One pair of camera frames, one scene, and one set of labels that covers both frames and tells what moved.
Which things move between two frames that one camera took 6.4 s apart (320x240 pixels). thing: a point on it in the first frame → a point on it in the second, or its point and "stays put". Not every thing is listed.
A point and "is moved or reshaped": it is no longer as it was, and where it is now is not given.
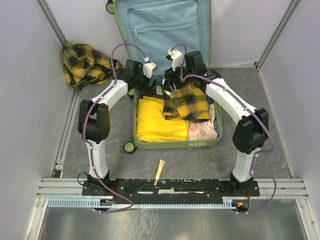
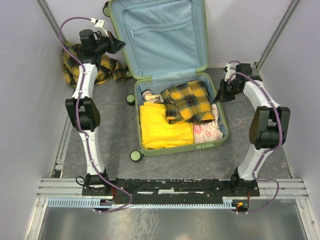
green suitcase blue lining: x=168 y=45 is moved or reshaped
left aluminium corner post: x=43 y=6 stays put
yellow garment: x=151 y=126 is moved or reshaped
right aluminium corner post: x=275 y=39 stays put
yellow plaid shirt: x=189 y=103 is moved or reshaped
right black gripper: x=170 y=77 → x=221 y=95
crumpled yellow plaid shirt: x=83 y=66 stays put
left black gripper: x=147 y=90 → x=116 y=44
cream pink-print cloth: x=203 y=130 is moved or reshaped
